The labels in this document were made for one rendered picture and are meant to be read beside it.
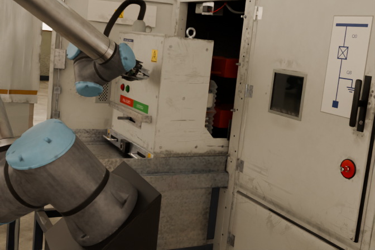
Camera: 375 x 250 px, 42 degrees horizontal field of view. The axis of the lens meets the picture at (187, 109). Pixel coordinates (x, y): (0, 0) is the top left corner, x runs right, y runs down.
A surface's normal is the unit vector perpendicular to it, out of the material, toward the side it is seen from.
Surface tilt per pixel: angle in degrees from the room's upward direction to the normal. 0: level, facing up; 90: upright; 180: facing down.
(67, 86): 90
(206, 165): 90
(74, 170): 81
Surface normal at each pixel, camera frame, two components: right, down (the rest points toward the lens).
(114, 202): 0.44, -0.36
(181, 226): 0.47, 0.17
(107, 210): 0.29, -0.18
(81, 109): 0.06, 0.15
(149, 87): -0.88, -0.03
